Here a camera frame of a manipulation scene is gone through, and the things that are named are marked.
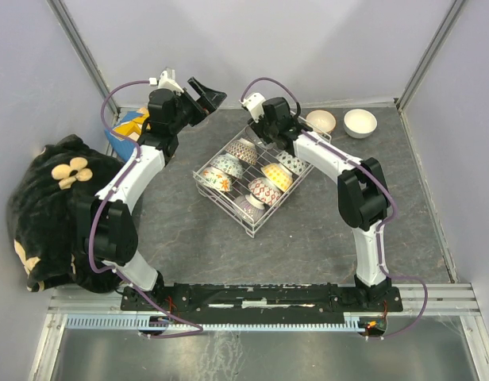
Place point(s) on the yellow sun pattern bowl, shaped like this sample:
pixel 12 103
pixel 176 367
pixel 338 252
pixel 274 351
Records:
pixel 278 175

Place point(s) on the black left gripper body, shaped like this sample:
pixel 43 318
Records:
pixel 186 108

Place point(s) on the aluminium frame rails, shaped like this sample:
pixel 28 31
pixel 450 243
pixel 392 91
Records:
pixel 450 300

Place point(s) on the plain white ribbed bowl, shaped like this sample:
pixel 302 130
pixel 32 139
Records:
pixel 359 123

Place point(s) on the black plush flower blanket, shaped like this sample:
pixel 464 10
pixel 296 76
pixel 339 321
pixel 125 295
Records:
pixel 40 215

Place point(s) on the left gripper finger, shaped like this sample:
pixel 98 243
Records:
pixel 201 91
pixel 211 100

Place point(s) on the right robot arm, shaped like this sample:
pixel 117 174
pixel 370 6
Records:
pixel 362 195

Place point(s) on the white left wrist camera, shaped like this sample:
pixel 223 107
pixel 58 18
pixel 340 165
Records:
pixel 166 80

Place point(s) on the maroon tile pattern bowl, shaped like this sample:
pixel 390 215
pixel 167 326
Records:
pixel 244 150

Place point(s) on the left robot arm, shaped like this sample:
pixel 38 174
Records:
pixel 105 225

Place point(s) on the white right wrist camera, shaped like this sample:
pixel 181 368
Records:
pixel 254 105

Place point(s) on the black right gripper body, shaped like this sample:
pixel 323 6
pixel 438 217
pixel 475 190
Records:
pixel 266 131

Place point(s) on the white wire dish rack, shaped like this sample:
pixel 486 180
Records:
pixel 249 179

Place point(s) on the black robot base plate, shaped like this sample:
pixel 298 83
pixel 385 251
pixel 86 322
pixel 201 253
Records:
pixel 211 304

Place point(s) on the white bowl orange flower pattern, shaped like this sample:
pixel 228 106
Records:
pixel 216 179

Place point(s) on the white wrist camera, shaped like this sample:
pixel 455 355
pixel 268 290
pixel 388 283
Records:
pixel 254 105
pixel 166 80

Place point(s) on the grey striped bowl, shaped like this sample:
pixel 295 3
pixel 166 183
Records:
pixel 249 208

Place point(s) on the white bowl teal leaf pattern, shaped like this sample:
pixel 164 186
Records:
pixel 322 122

